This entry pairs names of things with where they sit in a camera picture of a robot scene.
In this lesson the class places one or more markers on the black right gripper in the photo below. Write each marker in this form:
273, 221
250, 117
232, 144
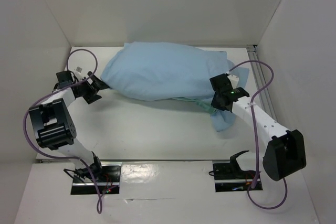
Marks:
219, 102

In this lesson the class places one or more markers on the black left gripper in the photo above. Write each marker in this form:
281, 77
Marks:
95, 85

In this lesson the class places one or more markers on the light blue pillowcase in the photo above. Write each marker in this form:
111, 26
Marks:
151, 71

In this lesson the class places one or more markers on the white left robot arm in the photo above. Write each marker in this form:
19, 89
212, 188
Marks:
53, 126

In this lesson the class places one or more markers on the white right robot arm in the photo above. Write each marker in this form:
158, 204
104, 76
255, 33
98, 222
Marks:
285, 150

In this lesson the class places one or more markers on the aluminium rail frame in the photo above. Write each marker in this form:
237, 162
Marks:
263, 96

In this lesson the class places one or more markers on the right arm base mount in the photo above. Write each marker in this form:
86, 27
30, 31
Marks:
228, 175

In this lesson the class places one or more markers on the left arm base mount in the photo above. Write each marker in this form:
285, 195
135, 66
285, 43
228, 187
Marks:
108, 181

